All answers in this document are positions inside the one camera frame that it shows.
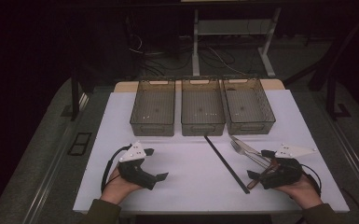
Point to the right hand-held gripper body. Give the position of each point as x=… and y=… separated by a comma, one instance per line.
x=284, y=174

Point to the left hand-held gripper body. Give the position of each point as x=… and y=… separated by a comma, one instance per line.
x=135, y=174

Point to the silver fork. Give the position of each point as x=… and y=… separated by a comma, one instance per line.
x=241, y=151

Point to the black chopstick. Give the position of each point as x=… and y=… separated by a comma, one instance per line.
x=227, y=165

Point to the smoky clear plastic bin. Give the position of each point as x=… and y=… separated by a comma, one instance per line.
x=153, y=109
x=248, y=109
x=202, y=109

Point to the person's left hand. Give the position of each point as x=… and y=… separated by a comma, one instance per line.
x=118, y=188

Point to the black metal stand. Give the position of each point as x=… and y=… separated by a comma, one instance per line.
x=331, y=99

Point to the white metal desk frame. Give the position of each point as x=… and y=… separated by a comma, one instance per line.
x=196, y=46

